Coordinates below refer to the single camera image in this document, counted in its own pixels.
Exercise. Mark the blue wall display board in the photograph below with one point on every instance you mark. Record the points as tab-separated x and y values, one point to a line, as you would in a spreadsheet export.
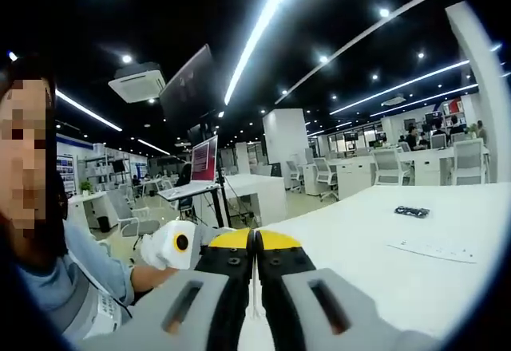
66	173

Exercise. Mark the grey storage shelf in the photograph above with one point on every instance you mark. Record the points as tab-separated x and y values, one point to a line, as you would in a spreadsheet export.
104	163

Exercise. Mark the red wall panel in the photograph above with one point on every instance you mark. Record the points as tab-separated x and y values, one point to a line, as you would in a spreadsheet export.
455	105

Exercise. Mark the person's head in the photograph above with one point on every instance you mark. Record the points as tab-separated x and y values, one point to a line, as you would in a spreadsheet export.
60	223

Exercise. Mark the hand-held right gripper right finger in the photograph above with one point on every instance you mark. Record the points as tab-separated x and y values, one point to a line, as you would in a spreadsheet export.
319	315

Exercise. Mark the white flat sheet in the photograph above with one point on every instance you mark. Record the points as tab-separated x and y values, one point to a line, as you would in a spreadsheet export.
431	251

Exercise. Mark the straight ceiling light strip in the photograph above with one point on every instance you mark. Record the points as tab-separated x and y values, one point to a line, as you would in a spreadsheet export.
88	109
399	87
431	99

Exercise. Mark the small potted plant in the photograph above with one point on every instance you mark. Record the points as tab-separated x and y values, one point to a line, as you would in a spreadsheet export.
85	186

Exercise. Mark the row of white office desks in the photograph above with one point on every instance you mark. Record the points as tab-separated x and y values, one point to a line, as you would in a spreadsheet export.
355	171

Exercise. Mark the black waste bin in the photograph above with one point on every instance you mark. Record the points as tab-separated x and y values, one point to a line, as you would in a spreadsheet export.
104	223

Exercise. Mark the group of ceiling spotlights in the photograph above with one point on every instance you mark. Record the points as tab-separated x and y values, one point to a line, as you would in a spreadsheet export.
127	59

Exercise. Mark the black hanging monitor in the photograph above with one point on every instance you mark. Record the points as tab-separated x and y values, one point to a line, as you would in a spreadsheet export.
187	84

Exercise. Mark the open laptop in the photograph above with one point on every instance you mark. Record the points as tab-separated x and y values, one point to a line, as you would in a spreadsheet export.
204	157

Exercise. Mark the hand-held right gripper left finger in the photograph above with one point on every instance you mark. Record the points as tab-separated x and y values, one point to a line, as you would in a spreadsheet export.
187	315

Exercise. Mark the black remote-like object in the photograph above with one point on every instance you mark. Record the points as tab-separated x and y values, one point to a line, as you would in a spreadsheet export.
411	211

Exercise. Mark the ceiling air conditioner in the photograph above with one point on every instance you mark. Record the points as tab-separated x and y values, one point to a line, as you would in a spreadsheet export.
135	84
394	100

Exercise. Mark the curved ceiling light strip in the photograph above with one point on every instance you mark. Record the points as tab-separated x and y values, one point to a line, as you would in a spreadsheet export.
260	28

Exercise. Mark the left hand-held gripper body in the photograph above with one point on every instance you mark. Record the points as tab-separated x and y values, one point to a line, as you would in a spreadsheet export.
167	243

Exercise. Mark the thin white ceiling rail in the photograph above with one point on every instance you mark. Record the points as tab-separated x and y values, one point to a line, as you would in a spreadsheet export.
423	0

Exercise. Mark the person in light blue shirt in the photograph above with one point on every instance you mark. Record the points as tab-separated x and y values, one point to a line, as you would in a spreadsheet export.
44	287

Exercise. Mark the group of white office chairs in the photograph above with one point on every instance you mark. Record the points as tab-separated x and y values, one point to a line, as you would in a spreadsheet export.
389	165

